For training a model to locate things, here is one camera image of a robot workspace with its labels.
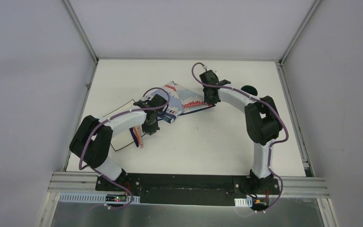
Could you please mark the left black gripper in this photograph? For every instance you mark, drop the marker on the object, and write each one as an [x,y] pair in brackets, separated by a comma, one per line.
[151,126]

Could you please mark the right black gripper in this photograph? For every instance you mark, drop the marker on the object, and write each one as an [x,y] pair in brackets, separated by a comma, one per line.
[208,100]

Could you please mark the patterned cloth napkin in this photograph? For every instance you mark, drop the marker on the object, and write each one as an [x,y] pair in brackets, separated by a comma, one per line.
[183,101]

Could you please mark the white square plate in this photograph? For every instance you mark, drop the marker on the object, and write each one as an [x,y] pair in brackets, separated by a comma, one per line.
[123,139]

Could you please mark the dark green mug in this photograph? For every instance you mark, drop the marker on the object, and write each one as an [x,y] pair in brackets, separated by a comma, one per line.
[250,90]

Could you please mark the dark blue plastic knife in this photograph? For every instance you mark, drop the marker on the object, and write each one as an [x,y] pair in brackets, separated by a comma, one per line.
[134,136]

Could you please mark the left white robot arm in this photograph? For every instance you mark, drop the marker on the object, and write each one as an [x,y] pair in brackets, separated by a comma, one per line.
[93,137]

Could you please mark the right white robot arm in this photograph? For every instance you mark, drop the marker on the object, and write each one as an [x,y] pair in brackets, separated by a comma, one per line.
[262,122]

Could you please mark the orange plastic fork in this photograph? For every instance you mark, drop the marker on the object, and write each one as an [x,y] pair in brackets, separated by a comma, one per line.
[137,136]

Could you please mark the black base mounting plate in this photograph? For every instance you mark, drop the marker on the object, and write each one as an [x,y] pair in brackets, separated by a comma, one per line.
[203,190]

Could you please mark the silver spoon pink handle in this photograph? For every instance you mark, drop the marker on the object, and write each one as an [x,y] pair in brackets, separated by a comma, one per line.
[139,134]

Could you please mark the left white cable duct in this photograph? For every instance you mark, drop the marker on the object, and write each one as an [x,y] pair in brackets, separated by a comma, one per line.
[80,197]

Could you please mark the white cable duct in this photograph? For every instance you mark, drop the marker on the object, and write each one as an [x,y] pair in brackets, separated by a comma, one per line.
[80,197]
[243,202]

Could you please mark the right white cable duct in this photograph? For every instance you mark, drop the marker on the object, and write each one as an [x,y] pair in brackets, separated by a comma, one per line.
[243,202]

